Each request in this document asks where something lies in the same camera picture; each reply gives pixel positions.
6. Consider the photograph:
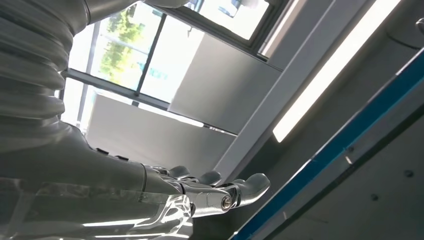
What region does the long ceiling light strip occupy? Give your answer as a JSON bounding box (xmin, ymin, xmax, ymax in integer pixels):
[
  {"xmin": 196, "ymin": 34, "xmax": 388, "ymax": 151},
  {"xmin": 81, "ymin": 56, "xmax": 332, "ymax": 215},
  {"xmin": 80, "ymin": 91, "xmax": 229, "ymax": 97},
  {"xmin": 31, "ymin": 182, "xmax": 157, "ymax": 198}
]
[{"xmin": 272, "ymin": 0, "xmax": 402, "ymax": 144}]

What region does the green conveyor belt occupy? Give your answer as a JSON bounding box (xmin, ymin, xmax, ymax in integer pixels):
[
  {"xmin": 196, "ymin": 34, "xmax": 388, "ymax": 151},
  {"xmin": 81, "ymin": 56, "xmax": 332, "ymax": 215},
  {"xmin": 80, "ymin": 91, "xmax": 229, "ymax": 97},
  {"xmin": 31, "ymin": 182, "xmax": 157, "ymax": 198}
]
[{"xmin": 230, "ymin": 47, "xmax": 424, "ymax": 240}]

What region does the dark framed window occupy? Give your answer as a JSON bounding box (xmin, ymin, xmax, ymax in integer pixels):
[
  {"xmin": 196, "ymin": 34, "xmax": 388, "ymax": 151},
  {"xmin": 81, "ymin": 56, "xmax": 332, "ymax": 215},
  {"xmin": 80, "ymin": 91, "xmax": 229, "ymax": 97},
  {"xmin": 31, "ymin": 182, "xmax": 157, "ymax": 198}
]
[{"xmin": 57, "ymin": 0, "xmax": 286, "ymax": 137}]

